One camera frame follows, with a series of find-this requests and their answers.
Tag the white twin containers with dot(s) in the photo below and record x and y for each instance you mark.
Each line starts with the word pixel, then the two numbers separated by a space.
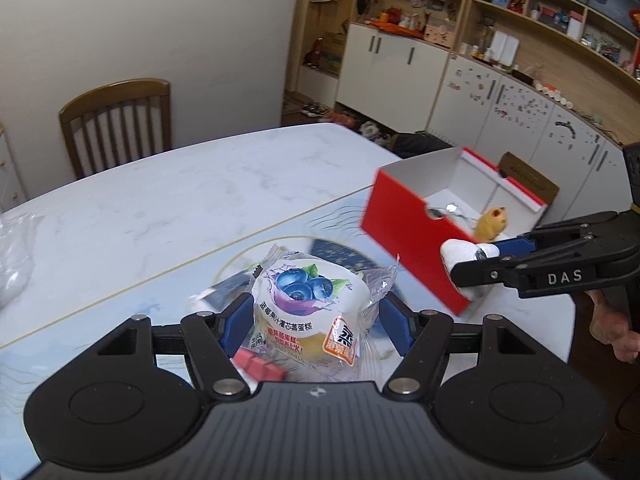
pixel 503 49

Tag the brown wooden chair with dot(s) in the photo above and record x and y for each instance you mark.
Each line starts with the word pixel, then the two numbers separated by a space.
pixel 115 91

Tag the wooden wall shelf unit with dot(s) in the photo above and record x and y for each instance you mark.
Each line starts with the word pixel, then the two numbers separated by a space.
pixel 550 45

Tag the red cardboard box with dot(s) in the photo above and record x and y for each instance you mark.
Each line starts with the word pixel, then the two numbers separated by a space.
pixel 400 210

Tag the blueberry cake packet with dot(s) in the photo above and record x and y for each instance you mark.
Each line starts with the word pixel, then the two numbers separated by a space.
pixel 300 305

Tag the white cabinet with stickers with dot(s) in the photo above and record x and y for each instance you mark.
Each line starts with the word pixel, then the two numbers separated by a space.
pixel 500 120

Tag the pink slippers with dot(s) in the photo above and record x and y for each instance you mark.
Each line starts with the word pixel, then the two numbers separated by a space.
pixel 344 119

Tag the printed carton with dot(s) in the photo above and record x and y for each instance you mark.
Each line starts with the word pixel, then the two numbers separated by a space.
pixel 332 52

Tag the red teapot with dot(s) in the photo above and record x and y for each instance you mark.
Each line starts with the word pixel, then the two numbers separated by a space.
pixel 395 16

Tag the orange cloth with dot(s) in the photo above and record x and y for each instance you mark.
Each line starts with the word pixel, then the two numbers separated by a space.
pixel 395 29

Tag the large flat cardboard box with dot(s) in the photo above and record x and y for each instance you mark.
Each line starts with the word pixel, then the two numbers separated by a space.
pixel 530 175

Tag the glass bottle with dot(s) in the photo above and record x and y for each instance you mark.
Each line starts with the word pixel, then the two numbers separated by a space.
pixel 483 40

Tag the orange spotted toy figure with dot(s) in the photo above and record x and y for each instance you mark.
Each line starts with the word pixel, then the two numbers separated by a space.
pixel 492 222

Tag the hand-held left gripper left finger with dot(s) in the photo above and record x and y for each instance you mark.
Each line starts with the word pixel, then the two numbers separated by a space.
pixel 235 322

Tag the pink box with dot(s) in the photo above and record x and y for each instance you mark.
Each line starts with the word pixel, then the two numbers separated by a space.
pixel 436 35

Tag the red block pack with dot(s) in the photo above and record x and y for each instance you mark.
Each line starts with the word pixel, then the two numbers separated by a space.
pixel 260 365

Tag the clear plastic bag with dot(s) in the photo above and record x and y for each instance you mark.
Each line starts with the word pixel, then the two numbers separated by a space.
pixel 12 260

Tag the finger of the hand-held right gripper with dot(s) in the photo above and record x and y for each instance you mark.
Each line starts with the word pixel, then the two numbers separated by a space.
pixel 510 247
pixel 480 272

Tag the person's right hand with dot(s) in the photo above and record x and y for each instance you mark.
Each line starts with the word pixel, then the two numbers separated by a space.
pixel 607 325

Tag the dark sneakers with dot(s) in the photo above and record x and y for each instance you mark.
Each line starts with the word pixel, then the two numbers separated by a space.
pixel 314 109

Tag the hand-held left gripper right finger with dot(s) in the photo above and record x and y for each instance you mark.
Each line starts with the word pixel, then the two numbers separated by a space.
pixel 397 322

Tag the red bag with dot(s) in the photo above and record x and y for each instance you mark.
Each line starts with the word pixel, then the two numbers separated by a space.
pixel 315 52

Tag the white lower cabinet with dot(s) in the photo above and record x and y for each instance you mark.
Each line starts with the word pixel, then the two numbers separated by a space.
pixel 390 75

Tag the white marble desktop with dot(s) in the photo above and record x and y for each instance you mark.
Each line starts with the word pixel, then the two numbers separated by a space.
pixel 200 185

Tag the white shoes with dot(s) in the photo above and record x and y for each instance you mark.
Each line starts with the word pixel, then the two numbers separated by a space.
pixel 377 132

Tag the white rabbit toy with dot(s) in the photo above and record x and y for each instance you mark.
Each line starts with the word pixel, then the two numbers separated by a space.
pixel 457 252

